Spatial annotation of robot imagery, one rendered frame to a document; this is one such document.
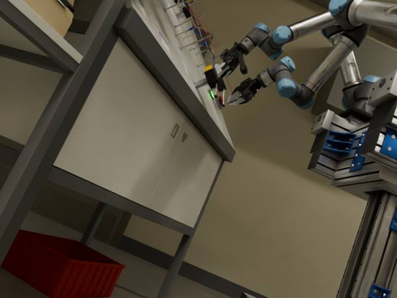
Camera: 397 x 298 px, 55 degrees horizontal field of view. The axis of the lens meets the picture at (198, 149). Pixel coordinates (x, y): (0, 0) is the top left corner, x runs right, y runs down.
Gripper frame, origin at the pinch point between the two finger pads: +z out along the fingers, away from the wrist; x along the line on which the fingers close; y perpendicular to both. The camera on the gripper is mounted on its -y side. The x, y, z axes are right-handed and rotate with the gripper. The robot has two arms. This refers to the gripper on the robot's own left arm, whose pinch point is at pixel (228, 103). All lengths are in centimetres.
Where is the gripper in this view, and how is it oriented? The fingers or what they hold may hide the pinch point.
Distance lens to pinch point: 189.6
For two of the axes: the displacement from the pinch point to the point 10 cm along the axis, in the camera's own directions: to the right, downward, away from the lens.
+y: 2.2, -5.4, 8.1
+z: -7.6, 4.3, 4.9
